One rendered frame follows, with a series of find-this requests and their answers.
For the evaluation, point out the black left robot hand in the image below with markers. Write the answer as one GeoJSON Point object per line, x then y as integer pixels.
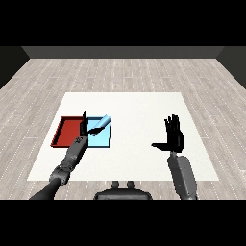
{"type": "Point", "coordinates": [84, 127]}

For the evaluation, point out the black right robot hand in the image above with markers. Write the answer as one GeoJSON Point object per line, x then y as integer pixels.
{"type": "Point", "coordinates": [175, 137]}

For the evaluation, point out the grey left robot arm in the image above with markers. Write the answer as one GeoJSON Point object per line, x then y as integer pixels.
{"type": "Point", "coordinates": [73, 156]}

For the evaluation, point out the red shallow open box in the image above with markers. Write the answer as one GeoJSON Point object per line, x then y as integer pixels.
{"type": "Point", "coordinates": [68, 132]}

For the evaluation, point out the light blue shallow open box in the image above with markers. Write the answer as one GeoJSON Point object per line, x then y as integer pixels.
{"type": "Point", "coordinates": [99, 139]}

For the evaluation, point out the small blue can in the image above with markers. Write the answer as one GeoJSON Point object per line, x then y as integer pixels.
{"type": "Point", "coordinates": [103, 121]}

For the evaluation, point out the dark grey robot body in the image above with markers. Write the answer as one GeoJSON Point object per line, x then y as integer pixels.
{"type": "Point", "coordinates": [123, 193]}

